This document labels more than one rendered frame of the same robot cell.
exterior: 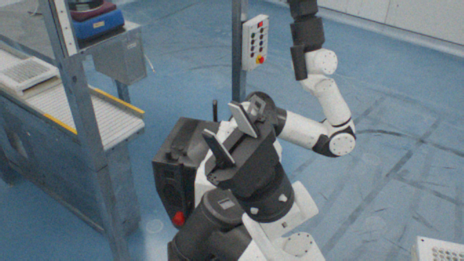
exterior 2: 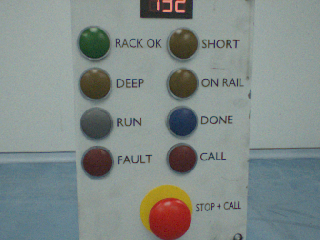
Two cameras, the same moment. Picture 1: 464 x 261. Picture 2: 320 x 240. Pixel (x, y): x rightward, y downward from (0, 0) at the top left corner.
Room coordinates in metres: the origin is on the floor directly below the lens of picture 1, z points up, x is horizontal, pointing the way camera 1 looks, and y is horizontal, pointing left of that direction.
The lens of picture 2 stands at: (1.75, -0.37, 0.99)
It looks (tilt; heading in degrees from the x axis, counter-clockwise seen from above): 9 degrees down; 44
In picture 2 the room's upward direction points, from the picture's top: straight up
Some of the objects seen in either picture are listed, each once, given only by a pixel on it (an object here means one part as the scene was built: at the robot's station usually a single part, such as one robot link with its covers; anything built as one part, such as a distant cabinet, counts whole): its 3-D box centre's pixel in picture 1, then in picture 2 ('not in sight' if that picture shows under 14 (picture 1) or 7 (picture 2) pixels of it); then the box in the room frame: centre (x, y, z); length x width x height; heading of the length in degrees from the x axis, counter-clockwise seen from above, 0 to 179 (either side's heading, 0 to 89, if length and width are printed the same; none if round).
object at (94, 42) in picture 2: not in sight; (94, 43); (1.94, -0.11, 1.01); 0.03 x 0.01 x 0.03; 143
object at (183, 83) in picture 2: not in sight; (183, 83); (2.00, -0.15, 0.98); 0.03 x 0.01 x 0.03; 143
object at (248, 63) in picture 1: (254, 43); (161, 119); (2.01, -0.12, 0.94); 0.17 x 0.06 x 0.26; 143
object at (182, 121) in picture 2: not in sight; (182, 121); (2.00, -0.15, 0.94); 0.03 x 0.01 x 0.03; 143
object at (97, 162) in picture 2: not in sight; (97, 162); (1.94, -0.11, 0.90); 0.03 x 0.01 x 0.03; 143
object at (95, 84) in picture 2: not in sight; (95, 84); (1.94, -0.11, 0.98); 0.03 x 0.01 x 0.03; 143
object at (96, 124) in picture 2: not in sight; (96, 124); (1.94, -0.11, 0.94); 0.03 x 0.01 x 0.03; 143
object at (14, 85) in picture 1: (25, 72); not in sight; (1.82, 1.04, 0.86); 0.25 x 0.24 x 0.02; 143
